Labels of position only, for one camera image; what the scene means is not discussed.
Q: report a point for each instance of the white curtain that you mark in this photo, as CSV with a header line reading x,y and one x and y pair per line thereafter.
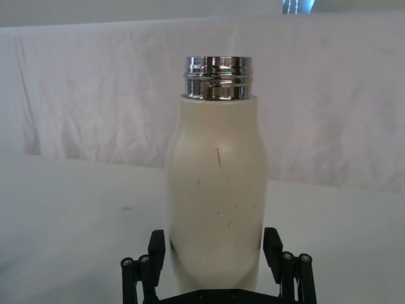
x,y
95,88

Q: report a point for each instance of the white table cloth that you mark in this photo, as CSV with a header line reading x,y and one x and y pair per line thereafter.
x,y
79,221

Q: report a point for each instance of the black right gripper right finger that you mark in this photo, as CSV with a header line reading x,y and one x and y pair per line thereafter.
x,y
278,253

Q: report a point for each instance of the cream vacuum bottle steel neck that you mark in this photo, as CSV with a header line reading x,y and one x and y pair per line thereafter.
x,y
218,177

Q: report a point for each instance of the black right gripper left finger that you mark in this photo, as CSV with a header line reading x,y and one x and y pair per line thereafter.
x,y
155,253

